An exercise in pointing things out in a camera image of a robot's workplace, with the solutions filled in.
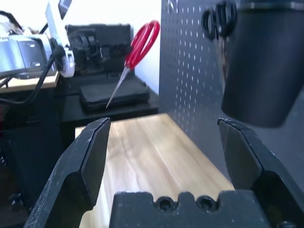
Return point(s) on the open black tool case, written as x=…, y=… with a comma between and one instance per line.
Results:
x=114, y=95

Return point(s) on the grey metal pegboard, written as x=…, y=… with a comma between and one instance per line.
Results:
x=190, y=71

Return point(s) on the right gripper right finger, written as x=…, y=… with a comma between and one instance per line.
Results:
x=249, y=161

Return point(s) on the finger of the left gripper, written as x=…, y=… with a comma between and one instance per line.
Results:
x=116, y=47
x=115, y=56

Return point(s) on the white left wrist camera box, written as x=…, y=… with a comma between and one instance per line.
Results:
x=57, y=28

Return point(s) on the yellow wooden board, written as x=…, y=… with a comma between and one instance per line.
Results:
x=23, y=84

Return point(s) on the black side table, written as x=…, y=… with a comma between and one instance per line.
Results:
x=71, y=111

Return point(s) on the black plastic cup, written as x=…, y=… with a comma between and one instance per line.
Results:
x=261, y=71

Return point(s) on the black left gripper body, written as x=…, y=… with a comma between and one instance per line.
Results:
x=88, y=52

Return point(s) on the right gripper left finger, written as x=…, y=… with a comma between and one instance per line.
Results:
x=78, y=171

